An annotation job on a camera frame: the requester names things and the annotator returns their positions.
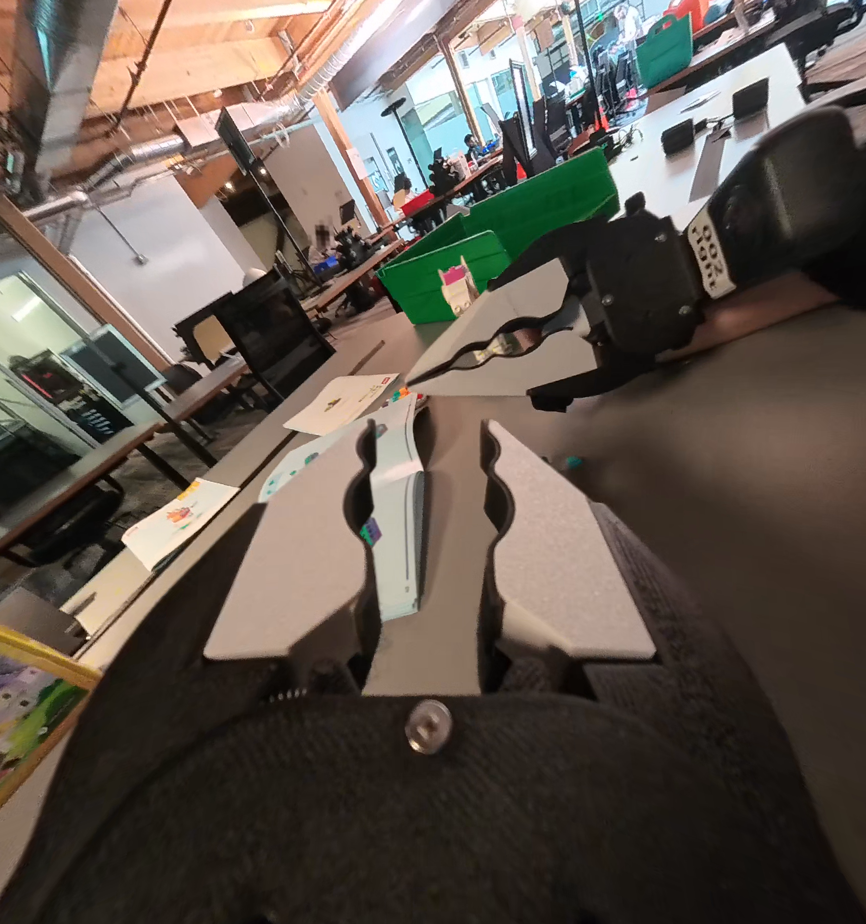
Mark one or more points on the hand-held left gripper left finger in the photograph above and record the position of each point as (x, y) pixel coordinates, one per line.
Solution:
(289, 577)

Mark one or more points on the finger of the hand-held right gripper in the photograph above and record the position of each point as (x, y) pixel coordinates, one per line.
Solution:
(519, 375)
(505, 303)

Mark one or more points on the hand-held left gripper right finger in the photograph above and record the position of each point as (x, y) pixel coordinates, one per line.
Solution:
(570, 570)

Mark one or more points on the pink and white lego model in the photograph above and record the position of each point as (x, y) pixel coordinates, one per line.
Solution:
(458, 289)

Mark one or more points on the teal quarter-round lego piece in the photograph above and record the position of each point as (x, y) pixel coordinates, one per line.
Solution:
(574, 462)

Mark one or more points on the pile of colourful lego pieces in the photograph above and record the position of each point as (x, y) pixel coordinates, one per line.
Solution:
(408, 398)

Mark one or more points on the yellow-edged lego set box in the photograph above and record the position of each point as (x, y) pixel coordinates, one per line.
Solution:
(14, 722)

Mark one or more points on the person's right hand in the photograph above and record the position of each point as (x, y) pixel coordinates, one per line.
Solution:
(765, 314)

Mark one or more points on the green plastic bin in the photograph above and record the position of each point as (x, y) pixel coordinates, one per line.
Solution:
(548, 198)
(433, 278)

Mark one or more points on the white booklet with orange picture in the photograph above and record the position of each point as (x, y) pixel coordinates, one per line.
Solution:
(180, 520)

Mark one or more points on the open light blue instruction booklet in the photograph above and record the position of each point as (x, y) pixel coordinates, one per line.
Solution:
(398, 520)

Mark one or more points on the small black case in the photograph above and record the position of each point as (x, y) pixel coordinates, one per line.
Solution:
(750, 97)
(678, 136)

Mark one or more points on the black floor lamp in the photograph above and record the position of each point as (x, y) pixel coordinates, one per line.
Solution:
(402, 159)

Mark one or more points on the white booklet with yellow picture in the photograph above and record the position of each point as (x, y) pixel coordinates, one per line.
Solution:
(343, 404)

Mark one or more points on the green fabric bag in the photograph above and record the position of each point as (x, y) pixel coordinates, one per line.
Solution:
(664, 50)

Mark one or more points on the brown wooden table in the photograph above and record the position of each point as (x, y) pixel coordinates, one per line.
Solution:
(58, 491)

